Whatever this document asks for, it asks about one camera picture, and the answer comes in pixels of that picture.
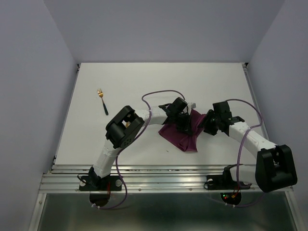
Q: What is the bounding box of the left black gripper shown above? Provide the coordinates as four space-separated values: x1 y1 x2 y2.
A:
173 113 192 136

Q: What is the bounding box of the purple cloth napkin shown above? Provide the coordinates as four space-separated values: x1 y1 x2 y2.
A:
158 110 206 152

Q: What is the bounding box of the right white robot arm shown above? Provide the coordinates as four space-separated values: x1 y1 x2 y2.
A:
199 101 298 193

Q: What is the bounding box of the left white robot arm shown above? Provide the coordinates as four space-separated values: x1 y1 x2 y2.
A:
85 97 196 191

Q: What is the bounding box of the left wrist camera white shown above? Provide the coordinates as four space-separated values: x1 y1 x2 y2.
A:
187 103 196 109

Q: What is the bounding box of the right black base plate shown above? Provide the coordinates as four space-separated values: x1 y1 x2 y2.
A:
204 175 238 191

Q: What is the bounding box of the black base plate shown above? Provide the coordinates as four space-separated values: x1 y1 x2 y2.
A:
77 175 122 192
204 175 238 191

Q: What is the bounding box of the gold fork dark handle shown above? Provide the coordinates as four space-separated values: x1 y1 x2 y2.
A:
97 89 109 115

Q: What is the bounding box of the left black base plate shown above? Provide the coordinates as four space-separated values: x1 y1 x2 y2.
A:
77 175 122 192

